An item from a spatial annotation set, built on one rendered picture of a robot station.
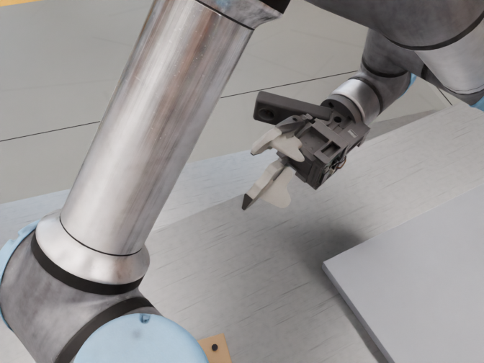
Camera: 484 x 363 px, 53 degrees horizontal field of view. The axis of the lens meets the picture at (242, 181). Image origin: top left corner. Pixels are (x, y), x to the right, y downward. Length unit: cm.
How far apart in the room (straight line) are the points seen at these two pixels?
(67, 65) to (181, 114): 222
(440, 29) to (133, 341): 35
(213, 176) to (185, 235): 14
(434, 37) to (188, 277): 53
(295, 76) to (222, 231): 167
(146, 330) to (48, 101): 205
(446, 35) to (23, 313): 44
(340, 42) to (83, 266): 232
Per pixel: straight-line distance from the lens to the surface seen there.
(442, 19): 38
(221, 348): 68
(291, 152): 63
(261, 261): 79
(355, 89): 76
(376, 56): 76
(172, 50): 40
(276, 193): 74
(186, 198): 86
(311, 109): 74
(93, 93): 241
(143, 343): 45
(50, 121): 234
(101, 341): 45
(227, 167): 90
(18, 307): 52
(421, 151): 99
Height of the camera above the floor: 152
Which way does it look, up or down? 51 degrees down
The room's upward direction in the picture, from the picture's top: straight up
